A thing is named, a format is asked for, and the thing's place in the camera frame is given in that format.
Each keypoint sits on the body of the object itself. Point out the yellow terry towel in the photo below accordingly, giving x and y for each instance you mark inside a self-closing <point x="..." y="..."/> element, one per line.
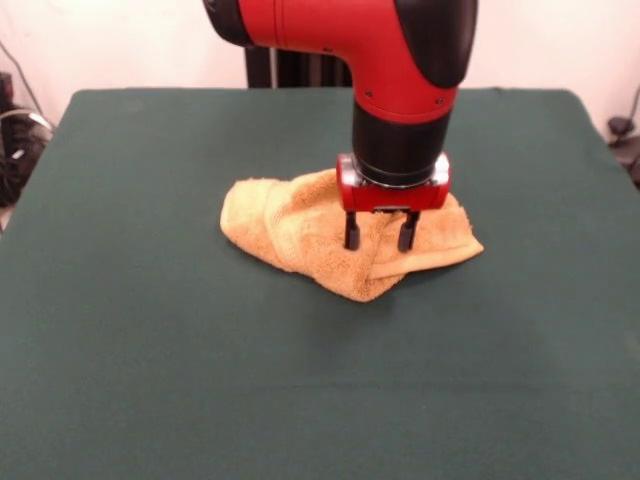
<point x="280" y="225"/>

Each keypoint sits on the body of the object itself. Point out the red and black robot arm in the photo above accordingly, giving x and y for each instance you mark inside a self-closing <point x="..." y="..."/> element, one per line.
<point x="390" y="60"/>

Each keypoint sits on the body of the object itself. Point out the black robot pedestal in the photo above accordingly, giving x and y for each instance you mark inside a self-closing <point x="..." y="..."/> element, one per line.
<point x="305" y="70"/>

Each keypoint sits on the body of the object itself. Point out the dark green table cloth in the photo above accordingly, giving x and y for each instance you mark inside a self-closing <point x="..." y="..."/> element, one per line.
<point x="150" y="350"/>

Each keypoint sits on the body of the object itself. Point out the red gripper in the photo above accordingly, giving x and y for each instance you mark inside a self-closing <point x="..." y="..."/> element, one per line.
<point x="395" y="200"/>

